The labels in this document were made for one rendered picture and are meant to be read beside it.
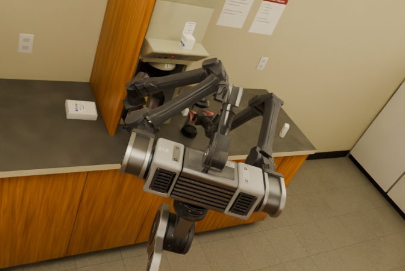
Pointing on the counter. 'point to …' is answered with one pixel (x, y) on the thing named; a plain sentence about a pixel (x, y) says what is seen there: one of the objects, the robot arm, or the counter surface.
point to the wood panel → (122, 37)
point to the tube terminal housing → (173, 30)
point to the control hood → (154, 47)
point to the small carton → (187, 41)
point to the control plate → (169, 56)
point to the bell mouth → (163, 65)
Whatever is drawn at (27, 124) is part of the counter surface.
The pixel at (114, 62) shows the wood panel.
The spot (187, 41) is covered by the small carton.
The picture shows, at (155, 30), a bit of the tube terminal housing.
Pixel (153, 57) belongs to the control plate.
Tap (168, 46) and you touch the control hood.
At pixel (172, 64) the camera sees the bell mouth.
